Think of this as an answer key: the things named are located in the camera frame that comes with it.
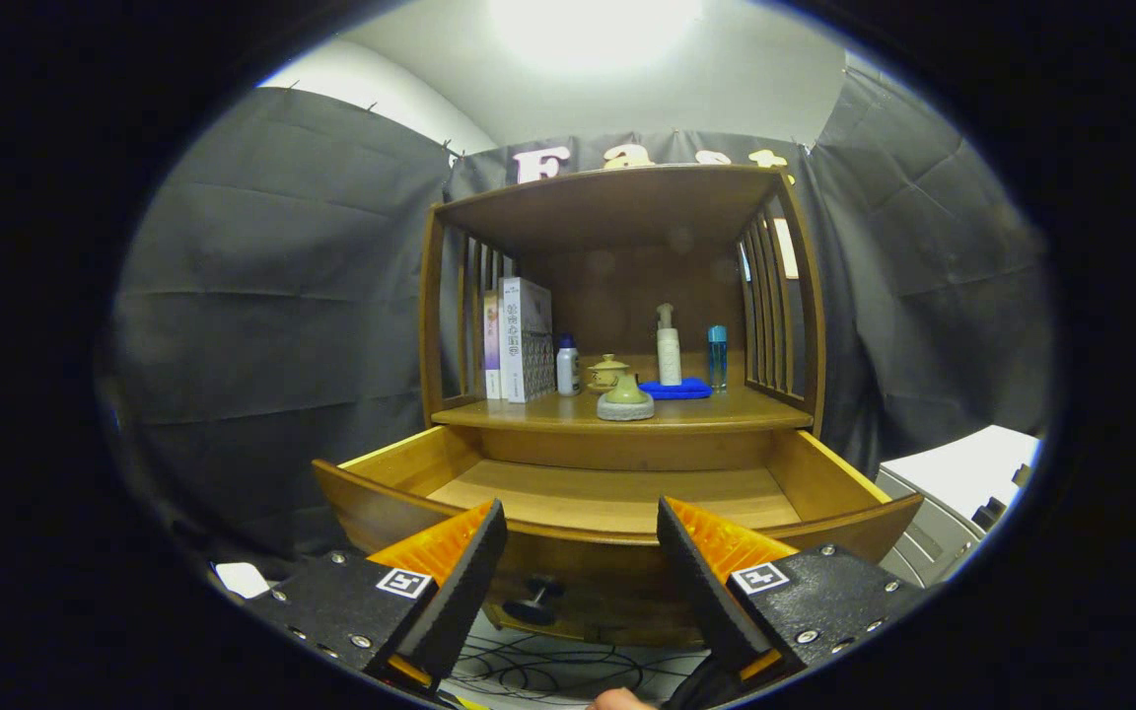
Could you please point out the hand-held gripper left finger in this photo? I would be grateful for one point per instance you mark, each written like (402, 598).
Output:
(464, 592)

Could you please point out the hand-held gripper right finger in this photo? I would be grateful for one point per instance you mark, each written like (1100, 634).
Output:
(706, 592)

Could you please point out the black drawer knob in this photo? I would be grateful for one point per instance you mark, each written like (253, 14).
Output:
(529, 611)

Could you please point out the brown wooden drawer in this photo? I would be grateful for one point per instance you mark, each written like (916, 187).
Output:
(607, 493)

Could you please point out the green scrub brush grey pad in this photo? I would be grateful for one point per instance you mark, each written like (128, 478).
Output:
(625, 399)

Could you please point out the wooden countertop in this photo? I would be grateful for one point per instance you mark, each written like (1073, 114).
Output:
(726, 409)

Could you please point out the white metal filing cabinet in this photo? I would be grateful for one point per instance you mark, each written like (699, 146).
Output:
(962, 463)

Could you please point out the brown wooden cabinet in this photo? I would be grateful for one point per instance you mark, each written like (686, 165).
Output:
(617, 202)

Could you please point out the blue folded cloth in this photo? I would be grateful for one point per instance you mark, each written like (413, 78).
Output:
(681, 389)

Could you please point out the clear blue bottle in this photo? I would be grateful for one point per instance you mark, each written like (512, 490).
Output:
(717, 360)

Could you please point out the white pump bottle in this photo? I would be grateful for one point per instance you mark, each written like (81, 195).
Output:
(669, 360)

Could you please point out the yellow ceramic lidded teacup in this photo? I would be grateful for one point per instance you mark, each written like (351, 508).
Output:
(605, 372)

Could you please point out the white bottle with blue cap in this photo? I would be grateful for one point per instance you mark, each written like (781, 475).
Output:
(568, 373)

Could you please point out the thin purple book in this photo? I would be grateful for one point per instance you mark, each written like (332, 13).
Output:
(492, 345)

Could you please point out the white patterned book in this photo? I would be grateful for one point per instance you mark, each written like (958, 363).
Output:
(526, 335)

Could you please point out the small black block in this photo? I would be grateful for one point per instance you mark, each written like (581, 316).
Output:
(991, 513)
(1022, 475)

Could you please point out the black backdrop cloth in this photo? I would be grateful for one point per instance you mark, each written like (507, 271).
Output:
(262, 325)

